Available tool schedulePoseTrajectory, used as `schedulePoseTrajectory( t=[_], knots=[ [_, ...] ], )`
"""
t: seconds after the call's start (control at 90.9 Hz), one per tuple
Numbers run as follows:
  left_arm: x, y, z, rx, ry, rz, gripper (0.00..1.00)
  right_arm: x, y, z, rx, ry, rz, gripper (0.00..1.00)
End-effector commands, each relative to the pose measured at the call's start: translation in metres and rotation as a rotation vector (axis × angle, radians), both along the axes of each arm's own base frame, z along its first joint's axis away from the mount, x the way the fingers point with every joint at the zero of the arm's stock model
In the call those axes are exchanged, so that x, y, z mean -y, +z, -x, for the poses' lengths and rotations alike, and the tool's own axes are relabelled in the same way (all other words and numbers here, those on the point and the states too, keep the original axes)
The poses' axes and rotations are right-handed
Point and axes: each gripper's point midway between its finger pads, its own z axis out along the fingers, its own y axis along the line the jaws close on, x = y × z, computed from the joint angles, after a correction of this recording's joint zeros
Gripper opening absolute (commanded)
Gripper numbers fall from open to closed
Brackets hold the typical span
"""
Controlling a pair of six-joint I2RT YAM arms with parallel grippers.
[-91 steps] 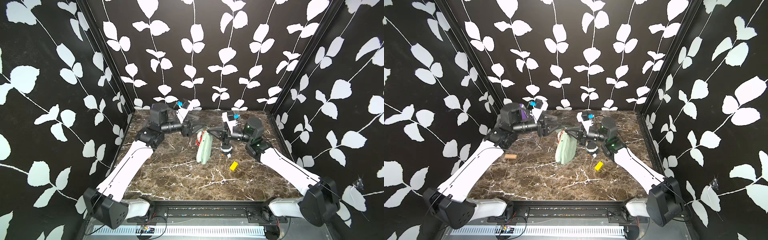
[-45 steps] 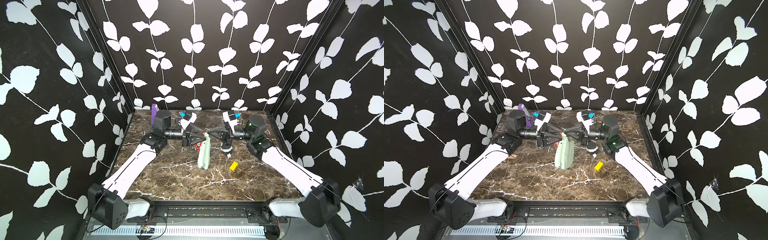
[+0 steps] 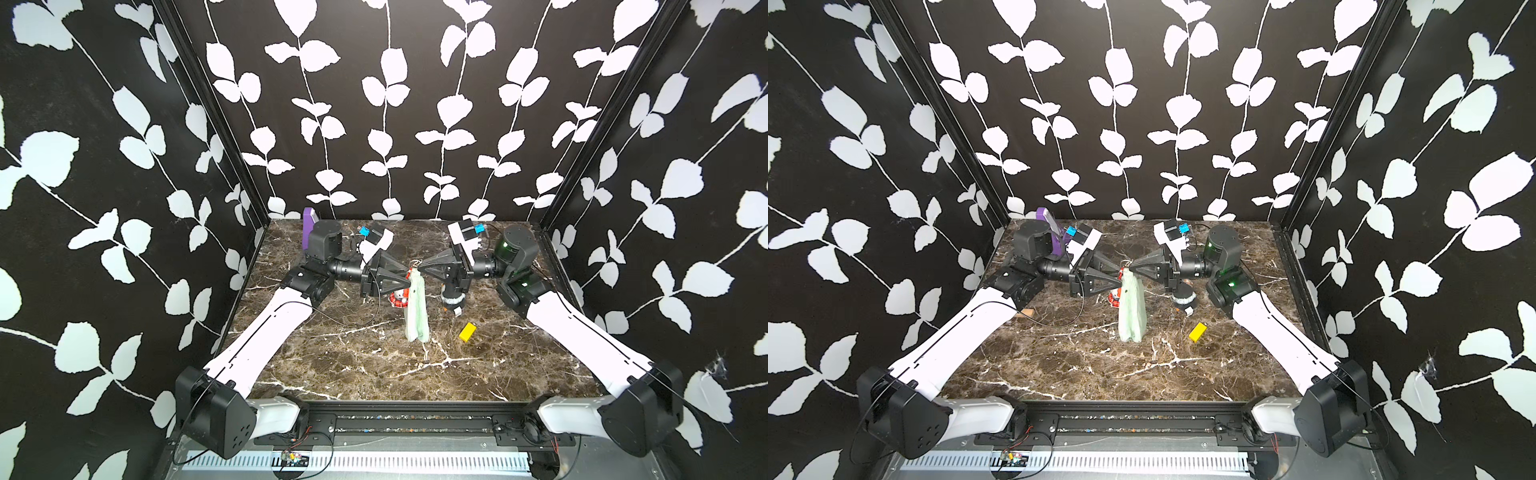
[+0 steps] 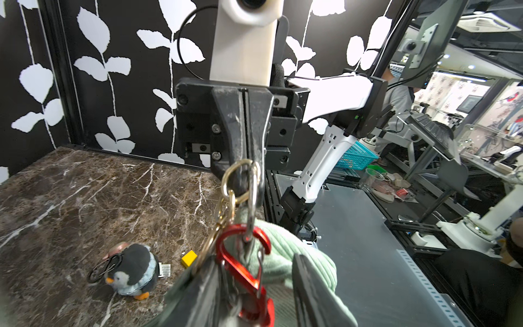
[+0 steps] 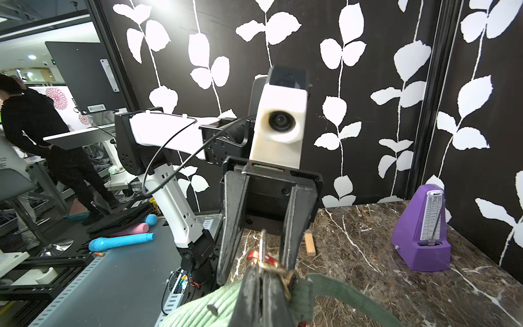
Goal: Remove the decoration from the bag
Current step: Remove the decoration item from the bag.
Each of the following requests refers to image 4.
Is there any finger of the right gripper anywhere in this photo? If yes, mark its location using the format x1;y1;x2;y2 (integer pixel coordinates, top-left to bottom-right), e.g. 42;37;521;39
246;87;273;196
211;87;247;179

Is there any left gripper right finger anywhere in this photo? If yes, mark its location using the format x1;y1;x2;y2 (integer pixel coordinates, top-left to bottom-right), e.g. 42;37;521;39
291;254;339;327

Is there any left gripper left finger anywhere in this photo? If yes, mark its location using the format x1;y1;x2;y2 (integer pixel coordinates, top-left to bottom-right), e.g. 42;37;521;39
163;261;221;326

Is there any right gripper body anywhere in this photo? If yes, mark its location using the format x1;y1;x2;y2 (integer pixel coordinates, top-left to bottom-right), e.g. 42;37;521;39
175;78;309;170

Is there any green corduroy bag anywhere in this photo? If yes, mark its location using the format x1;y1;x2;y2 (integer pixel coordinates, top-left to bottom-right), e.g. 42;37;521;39
151;211;357;326

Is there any red white charm keychain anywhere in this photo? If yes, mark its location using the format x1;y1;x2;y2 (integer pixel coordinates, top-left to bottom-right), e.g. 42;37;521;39
192;159;275;326

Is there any penguin plush keychain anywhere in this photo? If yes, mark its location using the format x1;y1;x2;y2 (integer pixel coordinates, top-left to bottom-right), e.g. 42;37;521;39
87;242;171;301

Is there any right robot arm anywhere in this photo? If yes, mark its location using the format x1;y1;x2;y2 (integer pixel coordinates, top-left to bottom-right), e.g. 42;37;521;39
175;78;387;234

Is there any yellow block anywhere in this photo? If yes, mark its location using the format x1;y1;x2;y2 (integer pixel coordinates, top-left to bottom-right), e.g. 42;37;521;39
181;250;197;268

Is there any teal plastic basket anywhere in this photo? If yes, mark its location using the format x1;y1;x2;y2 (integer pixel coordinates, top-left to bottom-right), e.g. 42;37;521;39
335;141;379;170

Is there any black monitor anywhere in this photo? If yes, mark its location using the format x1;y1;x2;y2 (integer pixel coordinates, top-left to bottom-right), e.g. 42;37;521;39
399;0;468;89

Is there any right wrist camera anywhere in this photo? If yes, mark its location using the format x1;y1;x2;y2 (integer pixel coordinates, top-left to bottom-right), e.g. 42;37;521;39
209;0;284;87

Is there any white perforated rail strip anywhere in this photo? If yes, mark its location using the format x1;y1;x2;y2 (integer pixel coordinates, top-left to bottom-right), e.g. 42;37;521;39
397;249;455;321

